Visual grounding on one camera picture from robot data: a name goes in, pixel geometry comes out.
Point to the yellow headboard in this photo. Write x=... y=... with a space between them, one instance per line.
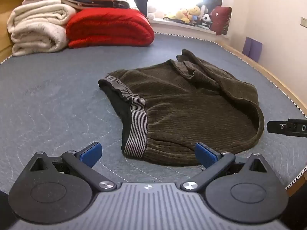
x=9 y=4

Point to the white plush toy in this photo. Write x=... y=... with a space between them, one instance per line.
x=151 y=12

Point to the white window sill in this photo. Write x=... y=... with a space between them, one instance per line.
x=179 y=26

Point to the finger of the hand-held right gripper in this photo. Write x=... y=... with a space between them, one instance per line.
x=280 y=127

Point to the yellow bear plush toy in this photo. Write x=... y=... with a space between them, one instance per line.
x=189 y=13

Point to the beige folded cloth dark trim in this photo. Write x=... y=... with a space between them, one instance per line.
x=79 y=1

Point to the grey quilted mattress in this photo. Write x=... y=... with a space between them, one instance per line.
x=60 y=95

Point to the wall socket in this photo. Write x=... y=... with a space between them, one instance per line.
x=304 y=22

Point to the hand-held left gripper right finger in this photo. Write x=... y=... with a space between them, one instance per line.
x=206 y=155

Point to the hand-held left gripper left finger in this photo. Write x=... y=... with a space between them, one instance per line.
x=92 y=154

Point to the panda plush toy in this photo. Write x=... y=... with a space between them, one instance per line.
x=206 y=20

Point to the cream folded fleece blanket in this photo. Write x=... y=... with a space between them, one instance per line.
x=36 y=26

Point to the red folded blanket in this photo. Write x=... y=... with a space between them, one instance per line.
x=108 y=27

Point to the dark red cushion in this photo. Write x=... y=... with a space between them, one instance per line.
x=220 y=20

